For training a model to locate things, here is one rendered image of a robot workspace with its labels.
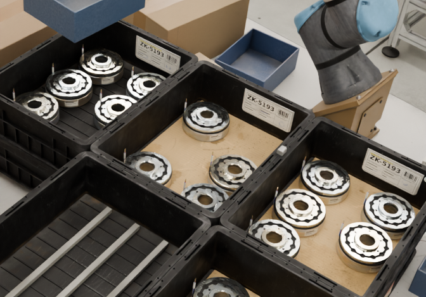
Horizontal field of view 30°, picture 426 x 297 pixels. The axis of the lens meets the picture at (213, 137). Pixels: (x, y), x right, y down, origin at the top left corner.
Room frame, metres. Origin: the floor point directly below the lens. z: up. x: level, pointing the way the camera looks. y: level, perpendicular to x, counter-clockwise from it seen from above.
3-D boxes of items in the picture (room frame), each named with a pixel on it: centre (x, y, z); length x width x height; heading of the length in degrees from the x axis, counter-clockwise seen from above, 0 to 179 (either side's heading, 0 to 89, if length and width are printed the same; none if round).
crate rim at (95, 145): (1.23, 0.01, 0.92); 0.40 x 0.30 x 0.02; 152
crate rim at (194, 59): (1.37, 0.28, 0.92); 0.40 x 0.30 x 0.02; 152
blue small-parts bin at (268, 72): (1.76, -0.09, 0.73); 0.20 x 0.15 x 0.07; 153
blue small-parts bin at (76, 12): (1.38, 0.30, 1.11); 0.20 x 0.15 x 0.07; 146
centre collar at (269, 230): (1.02, -0.14, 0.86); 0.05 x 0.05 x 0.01
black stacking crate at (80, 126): (1.37, 0.28, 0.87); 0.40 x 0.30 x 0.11; 152
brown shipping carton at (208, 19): (1.85, 0.14, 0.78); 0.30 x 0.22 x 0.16; 140
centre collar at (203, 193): (1.09, 0.00, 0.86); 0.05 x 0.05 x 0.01
